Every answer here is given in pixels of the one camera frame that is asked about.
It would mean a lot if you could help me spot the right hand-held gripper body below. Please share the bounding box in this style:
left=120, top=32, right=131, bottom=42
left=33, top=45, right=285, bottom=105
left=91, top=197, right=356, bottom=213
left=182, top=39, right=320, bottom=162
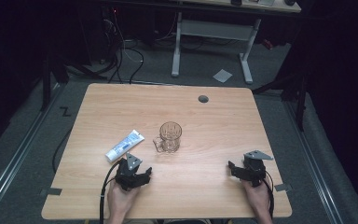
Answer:
left=241, top=150, right=275, bottom=189

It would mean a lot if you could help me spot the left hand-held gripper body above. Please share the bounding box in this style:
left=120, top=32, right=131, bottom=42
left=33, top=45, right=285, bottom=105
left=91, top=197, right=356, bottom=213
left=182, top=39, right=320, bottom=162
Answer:
left=115, top=152, right=147, bottom=191

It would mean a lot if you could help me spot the white and blue toothpaste tube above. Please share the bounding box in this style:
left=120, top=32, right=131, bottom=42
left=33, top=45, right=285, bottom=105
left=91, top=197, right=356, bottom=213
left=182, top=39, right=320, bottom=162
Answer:
left=104, top=129, right=145, bottom=163

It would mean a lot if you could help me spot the clear glass mug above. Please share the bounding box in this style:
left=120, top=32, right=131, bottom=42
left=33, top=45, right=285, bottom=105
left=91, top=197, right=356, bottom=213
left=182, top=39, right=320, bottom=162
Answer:
left=152, top=120, right=183, bottom=154

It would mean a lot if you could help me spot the person's left hand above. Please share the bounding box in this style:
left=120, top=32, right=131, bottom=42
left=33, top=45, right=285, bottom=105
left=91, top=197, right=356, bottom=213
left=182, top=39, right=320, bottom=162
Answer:
left=106, top=179, right=142, bottom=218

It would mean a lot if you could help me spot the person's right hand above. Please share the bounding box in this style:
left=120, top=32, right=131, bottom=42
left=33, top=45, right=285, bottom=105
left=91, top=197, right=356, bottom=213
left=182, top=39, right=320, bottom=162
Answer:
left=241, top=179, right=272, bottom=217

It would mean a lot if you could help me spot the grey tape piece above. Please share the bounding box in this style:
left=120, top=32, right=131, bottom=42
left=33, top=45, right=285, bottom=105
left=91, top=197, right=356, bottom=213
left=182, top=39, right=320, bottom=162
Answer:
left=46, top=187, right=63, bottom=197
left=273, top=183, right=293, bottom=192

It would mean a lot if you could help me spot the black metal stand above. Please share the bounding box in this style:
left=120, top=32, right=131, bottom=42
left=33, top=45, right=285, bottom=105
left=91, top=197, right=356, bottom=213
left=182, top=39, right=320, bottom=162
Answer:
left=39, top=50, right=108, bottom=112
left=251, top=69, right=310, bottom=133

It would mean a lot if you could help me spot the grey paper sheet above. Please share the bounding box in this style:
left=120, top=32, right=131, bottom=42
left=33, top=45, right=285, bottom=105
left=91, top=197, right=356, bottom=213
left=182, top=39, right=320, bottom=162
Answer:
left=212, top=68, right=234, bottom=84

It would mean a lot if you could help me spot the small red object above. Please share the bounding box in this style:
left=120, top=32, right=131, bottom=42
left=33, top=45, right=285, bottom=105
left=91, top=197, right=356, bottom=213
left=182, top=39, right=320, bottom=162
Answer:
left=261, top=38, right=275, bottom=51

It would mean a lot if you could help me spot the white-framed wooden desk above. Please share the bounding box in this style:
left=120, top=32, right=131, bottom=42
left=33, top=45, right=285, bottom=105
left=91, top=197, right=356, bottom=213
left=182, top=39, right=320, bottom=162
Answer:
left=171, top=0, right=302, bottom=86

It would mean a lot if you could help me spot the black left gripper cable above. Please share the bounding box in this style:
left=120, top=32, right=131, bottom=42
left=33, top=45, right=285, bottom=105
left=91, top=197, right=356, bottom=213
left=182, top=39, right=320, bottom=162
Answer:
left=98, top=160, right=122, bottom=224

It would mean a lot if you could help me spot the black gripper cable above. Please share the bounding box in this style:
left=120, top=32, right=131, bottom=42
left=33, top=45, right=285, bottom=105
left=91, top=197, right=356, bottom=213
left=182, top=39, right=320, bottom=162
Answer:
left=98, top=160, right=122, bottom=224
left=261, top=170, right=276, bottom=219

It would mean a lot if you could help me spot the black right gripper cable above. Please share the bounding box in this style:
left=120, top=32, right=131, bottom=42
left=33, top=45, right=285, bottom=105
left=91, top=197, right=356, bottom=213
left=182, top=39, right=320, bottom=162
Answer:
left=261, top=170, right=276, bottom=219

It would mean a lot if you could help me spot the metal floor rail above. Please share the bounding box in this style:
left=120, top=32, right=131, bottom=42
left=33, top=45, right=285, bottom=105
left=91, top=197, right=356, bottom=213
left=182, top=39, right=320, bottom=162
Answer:
left=0, top=83, right=63, bottom=220
left=282, top=100, right=345, bottom=224

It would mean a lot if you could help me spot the black floor cable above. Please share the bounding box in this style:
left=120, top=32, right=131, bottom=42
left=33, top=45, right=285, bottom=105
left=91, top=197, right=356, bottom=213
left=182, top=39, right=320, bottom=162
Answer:
left=51, top=126, right=75, bottom=175

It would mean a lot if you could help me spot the bundle of black cables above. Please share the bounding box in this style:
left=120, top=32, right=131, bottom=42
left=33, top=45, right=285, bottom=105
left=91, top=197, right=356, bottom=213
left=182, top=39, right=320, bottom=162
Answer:
left=101, top=6, right=146, bottom=85

